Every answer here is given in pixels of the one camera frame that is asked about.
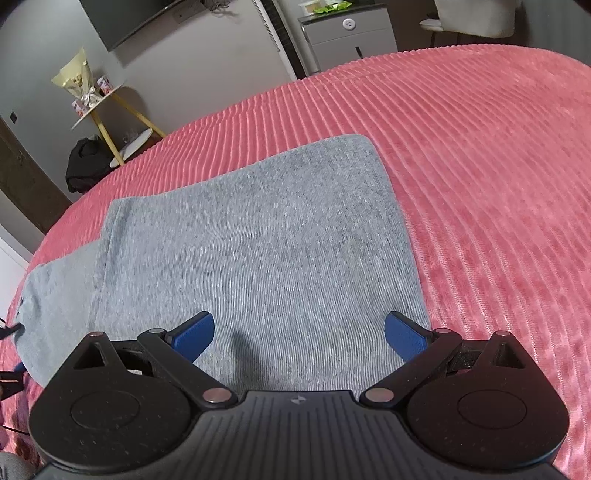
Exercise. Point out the grey cabinet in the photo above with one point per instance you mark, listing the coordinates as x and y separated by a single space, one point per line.
351 41

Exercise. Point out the black bag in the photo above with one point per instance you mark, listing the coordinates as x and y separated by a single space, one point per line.
87 164

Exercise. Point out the yellow-legged side table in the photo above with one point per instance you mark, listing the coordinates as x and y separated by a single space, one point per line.
108 124

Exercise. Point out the brown wooden door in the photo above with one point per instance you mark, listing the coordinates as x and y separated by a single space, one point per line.
27 184

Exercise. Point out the white radiator panel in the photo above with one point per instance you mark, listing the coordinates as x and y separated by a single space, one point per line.
274 37

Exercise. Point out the pink ribbed blanket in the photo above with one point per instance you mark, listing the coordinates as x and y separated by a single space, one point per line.
485 184

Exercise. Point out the wall-mounted television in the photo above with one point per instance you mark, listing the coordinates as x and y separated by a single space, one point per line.
124 21

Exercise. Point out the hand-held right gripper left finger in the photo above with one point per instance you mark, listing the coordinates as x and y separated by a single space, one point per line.
194 337

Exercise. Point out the person's grey clothing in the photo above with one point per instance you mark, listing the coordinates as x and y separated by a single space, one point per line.
14 468

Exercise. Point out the grey pants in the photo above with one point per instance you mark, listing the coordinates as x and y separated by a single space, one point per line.
258 240

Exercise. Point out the cream flower bouquet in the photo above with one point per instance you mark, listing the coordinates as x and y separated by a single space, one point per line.
76 76

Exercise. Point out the small pink cup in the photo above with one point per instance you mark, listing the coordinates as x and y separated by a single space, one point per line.
77 108
105 85

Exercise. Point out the white furniture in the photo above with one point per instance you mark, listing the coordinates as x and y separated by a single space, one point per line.
10 272

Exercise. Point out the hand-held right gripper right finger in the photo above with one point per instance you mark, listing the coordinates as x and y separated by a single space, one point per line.
406 336

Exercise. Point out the green packets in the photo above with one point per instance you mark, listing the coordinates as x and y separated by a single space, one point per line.
336 6

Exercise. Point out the white upholstered chair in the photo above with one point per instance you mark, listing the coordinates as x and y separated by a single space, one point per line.
475 16

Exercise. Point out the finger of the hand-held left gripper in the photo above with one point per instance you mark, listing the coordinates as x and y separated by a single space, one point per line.
10 330
11 376

